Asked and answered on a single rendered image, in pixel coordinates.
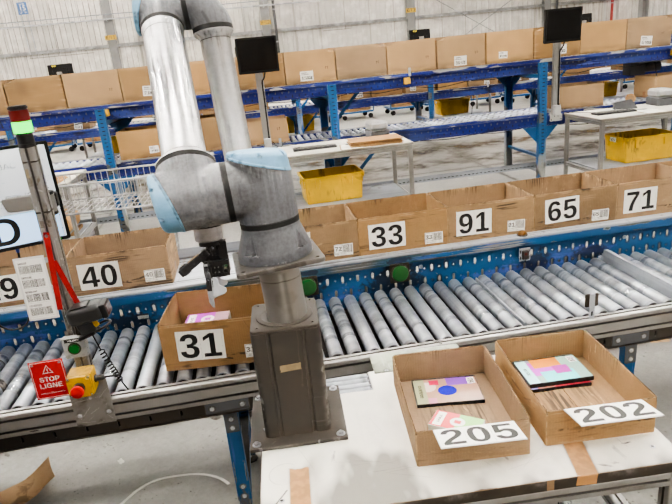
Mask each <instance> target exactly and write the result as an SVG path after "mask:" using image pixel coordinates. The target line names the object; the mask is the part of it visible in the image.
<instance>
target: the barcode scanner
mask: <svg viewBox="0 0 672 504"><path fill-rule="evenodd" d="M111 311H112V306H111V304H110V301H109V300H108V298H104V299H95V300H91V301H90V300H86V301H82V302H79V303H75V304H73V305H72V306H71V307H70V308H69V310H68V311H67V313H66V319H67V321H68V323H69V325H70V326H72V327H77V329H78V330H79V332H80V333H81V335H80V336H79V338H78V341H82V340H84V339H87V338H89V337H91V336H93V335H95V334H96V332H95V331H96V330H97V329H98V327H97V326H98V325H99V322H98V321H97V320H101V319H102V318H107V317H109V315H110V313H111Z"/></svg>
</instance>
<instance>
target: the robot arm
mask: <svg viewBox="0 0 672 504"><path fill-rule="evenodd" d="M132 13H133V21H134V26H135V29H136V32H137V34H138V35H139V36H142V37H143V40H144V47H145V53H146V60H147V66H148V73H149V79H150V86H151V92H152V99H153V105H154V112H155V118H156V125H157V131H158V138H159V144H160V151H161V157H160V158H159V159H158V161H157V162H156V164H155V172H156V174H151V175H148V176H147V185H148V189H149V193H150V197H151V200H152V204H153V207H154V210H155V213H156V216H157V218H158V221H159V223H160V226H161V228H162V229H163V230H164V231H165V232H167V233H177V232H186V231H191V230H193V232H194V238H195V241H196V242H198V243H199V247H206V248H204V249H202V250H201V251H200V252H199V253H198V254H197V255H195V256H194V257H193V258H192V259H191V260H189V261H188V262H187V263H186V264H185V263H184V264H183V265H181V267H180V268H179V271H178V273H179V274H180V275H181V276H182V277H185V276H187V275H189V274H190V273H191V272H192V270H193V269H194V268H195V267H196V266H198V265H199V264H200V263H201V262H202V263H203V270H204V276H205V279H206V286H207V291H208V297H209V302H210V304H211V305H212V307H213V308H215V302H214V298H217V297H218V296H220V295H223V294H225V293H226V292H227V289H226V287H224V286H225V285H227V284H228V281H227V280H226V279H221V278H220V277H223V276H228V275H230V270H231V267H230V261H229V255H228V252H227V245H226V239H222V238H223V231H222V224H227V223H233V222H238V221H239V223H240V228H241V237H240V243H239V250H238V258H239V263H240V264H241V265H243V266H247V267H269V266H276V265H281V264H285V263H289V262H293V261H296V260H298V259H301V258H303V257H305V256H307V255H308V254H310V253H311V252H312V250H313V248H312V242H311V239H310V238H309V236H308V234H307V232H306V231H305V229H304V227H303V226H302V224H301V222H300V219H299V213H298V207H297V201H296V196H295V190H294V184H293V178H292V173H291V167H290V164H289V160H288V156H287V153H286V152H285V151H284V150H283V149H280V148H252V147H251V142H250V137H249V132H248V127H247V122H246V117H245V112H244V107H243V101H242V96H241V91H240V86H239V81H238V76H237V71H236V66H235V61H234V56H233V51H232V46H231V41H230V36H231V34H232V33H233V31H234V29H233V24H232V20H231V17H230V15H229V13H228V12H227V10H226V9H225V8H224V6H223V5H222V4H221V3H220V2H219V1H218V0H132ZM184 30H192V31H193V35H194V37H195V38H196V39H198V40H199V41H200V43H201V48H202V53H203V57H204V62H205V67H206V72H207V77H208V82H209V87H210V92H211V96H212V101H213V106H214V111H215V116H216V121H217V126H218V131H219V135H220V140H221V145H222V150H223V155H224V160H225V161H224V162H218V163H216V160H215V158H214V156H213V155H212V154H211V153H209V152H207V151H206V148H205V143H204V137H203V132H202V127H201V121H200V116H199V111H198V106H197V100H196V95H195V90H194V84H193V79H192V74H191V69H190V63H189V58H188V53H187V47H186V42H185V37H184ZM213 247H214V249H212V248H213Z"/></svg>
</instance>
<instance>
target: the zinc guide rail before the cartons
mask: <svg viewBox="0 0 672 504"><path fill-rule="evenodd" d="M667 218H672V212H667V213H660V214H653V215H646V216H639V217H632V218H625V219H618V220H611V221H604V222H597V223H590V224H583V225H576V226H569V227H562V228H555V229H548V230H541V231H534V232H527V234H528V236H526V237H519V236H517V234H513V235H506V236H499V237H492V238H485V239H478V240H471V241H464V242H457V243H450V244H443V245H435V246H428V247H421V248H414V249H407V250H400V251H393V252H386V253H379V254H372V255H365V256H358V257H351V258H344V259H337V260H330V261H323V262H320V263H316V264H311V265H306V266H302V267H299V268H300V271H305V270H312V269H319V268H326V267H333V266H340V265H347V264H354V263H361V262H368V261H374V260H381V259H388V258H395V257H402V256H409V255H416V254H423V253H430V252H437V251H444V250H451V249H458V248H465V247H472V246H479V245H486V244H493V243H500V242H507V241H514V240H521V239H528V238H534V237H541V236H548V235H555V234H562V233H569V232H576V231H583V230H590V229H597V228H604V227H611V226H618V225H625V224H632V223H639V222H646V221H653V220H660V219H667ZM220 278H221V279H226V280H227V281H235V280H242V279H237V277H236V274H232V275H228V276H223V277H220ZM201 285H206V279H205V278H204V279H197V280H190V281H183V282H176V283H169V284H162V285H155V286H148V287H141V288H134V289H127V290H120V291H113V292H106V293H99V294H92V295H84V296H77V297H78V299H79V301H80V302H82V301H86V300H90V301H91V300H95V299H104V298H108V299H110V298H117V297H124V296H131V295H138V294H145V293H152V292H159V291H166V290H173V289H180V288H187V287H194V286H201ZM20 311H27V309H26V306H25V304H21V305H14V306H7V307H0V314H6V313H13V312H20Z"/></svg>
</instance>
